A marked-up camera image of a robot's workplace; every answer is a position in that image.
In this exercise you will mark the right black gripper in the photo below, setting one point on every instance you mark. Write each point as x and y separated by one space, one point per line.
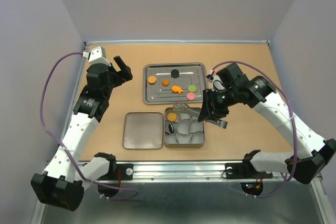
211 111

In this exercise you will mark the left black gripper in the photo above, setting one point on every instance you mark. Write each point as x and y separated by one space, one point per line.
125 70

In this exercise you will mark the pink round cookie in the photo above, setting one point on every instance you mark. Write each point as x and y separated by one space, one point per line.
191 96

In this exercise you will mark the metal tongs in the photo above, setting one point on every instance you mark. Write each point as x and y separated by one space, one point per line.
196 112

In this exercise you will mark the orange fish cookie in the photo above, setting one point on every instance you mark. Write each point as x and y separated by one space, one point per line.
177 89

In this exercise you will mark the black sandwich cookie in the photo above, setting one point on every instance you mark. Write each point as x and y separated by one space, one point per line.
170 129

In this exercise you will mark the orange waffle cookie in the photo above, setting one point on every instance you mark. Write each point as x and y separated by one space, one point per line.
171 116

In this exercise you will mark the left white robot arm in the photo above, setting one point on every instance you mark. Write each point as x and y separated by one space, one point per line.
62 183

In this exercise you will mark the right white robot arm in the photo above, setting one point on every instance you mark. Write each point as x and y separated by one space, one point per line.
311 152

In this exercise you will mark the orange round cookie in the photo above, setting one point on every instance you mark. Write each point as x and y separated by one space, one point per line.
152 80

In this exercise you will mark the silver metal tray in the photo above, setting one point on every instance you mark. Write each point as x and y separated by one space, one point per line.
190 73

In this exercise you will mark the brown flower cookie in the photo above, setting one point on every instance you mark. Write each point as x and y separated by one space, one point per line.
165 83

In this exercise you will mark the square cookie tin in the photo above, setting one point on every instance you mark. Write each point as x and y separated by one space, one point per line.
189 132

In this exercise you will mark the black round cookie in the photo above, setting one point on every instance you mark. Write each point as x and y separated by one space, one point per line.
175 73

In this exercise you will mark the square tin lid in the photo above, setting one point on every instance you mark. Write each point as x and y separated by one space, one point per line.
143 131

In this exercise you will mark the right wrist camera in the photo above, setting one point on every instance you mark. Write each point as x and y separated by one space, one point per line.
215 81

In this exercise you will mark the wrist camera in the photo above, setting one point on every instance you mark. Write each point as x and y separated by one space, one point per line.
95 56
215 81

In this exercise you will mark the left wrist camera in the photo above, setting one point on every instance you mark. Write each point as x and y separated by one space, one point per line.
95 56

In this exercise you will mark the aluminium front rail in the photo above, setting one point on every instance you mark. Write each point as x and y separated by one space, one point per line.
183 170

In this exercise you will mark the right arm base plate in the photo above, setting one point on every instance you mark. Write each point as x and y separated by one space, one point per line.
239 170

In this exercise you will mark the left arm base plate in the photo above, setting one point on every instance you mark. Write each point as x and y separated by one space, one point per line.
125 170

